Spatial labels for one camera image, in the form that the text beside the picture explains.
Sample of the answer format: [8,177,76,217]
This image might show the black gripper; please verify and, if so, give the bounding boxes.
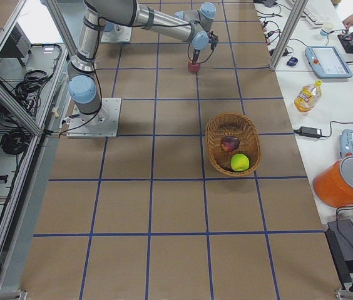
[192,49,200,65]

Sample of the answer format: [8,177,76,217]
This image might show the red apple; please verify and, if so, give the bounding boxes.
[220,136,240,152]
[188,61,201,73]

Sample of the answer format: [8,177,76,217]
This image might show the green apple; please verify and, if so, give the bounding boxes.
[230,153,250,172]

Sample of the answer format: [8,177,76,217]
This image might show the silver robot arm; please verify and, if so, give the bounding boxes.
[68,1,218,131]

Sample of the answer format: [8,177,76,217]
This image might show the wicker basket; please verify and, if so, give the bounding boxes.
[205,112,262,177]

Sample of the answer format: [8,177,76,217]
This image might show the dark blue pouch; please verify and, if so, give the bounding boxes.
[286,56,299,67]

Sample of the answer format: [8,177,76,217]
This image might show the orange juice bottle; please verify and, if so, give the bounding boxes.
[294,79,323,113]

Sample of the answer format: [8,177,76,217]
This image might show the blue teach pendant far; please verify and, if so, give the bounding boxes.
[305,46,353,79]

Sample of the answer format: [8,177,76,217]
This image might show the black power adapter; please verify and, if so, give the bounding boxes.
[294,126,322,139]

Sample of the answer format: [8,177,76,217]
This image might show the paper cup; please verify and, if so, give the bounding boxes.
[319,22,334,37]

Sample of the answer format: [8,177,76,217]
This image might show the grey control box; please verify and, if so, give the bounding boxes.
[0,23,32,66]

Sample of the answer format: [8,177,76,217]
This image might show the orange bucket grey lid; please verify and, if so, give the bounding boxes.
[312,156,353,208]

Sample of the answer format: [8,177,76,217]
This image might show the black box on floor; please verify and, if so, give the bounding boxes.
[325,219,353,284]

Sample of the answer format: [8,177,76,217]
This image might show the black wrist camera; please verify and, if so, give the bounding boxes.
[208,31,218,51]

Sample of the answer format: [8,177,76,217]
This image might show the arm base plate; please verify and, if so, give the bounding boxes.
[66,98,121,138]
[101,22,132,43]

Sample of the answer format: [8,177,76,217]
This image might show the aluminium frame post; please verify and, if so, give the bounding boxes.
[269,0,308,71]

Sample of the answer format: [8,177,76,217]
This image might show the coiled black cable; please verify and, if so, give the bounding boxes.
[0,127,31,155]

